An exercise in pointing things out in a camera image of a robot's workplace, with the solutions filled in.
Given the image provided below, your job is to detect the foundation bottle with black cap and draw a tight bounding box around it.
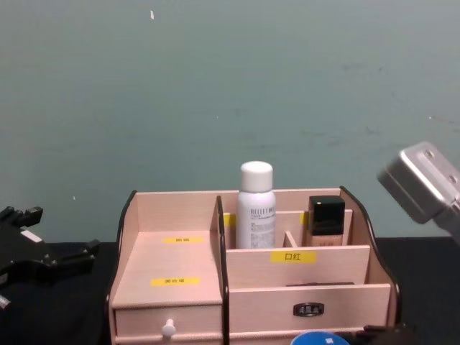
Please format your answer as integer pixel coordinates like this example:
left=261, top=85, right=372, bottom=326
left=303, top=195, right=346, bottom=248

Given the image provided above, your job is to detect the blue round lid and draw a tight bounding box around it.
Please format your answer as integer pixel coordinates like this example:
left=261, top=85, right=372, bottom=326
left=290, top=330, right=350, bottom=345

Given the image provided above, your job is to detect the black table cloth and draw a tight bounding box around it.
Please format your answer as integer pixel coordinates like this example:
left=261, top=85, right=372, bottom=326
left=0, top=236, right=460, bottom=345

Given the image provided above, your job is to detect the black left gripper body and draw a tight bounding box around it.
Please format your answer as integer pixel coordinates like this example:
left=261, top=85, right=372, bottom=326
left=0, top=221, right=55, bottom=287

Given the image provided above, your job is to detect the wide drawer with black handle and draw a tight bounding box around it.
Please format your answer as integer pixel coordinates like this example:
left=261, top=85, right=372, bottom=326
left=228, top=283, right=392, bottom=334

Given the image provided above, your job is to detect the small drawer with white knob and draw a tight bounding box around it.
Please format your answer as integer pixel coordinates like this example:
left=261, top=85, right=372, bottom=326
left=114, top=304, right=226, bottom=341

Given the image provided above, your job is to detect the pale wooden desk organizer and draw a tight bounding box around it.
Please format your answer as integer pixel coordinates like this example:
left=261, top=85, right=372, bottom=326
left=103, top=185, right=403, bottom=345

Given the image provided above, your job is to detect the white spray bottle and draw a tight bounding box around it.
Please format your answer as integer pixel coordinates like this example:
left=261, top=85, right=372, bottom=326
left=235, top=160, right=277, bottom=249

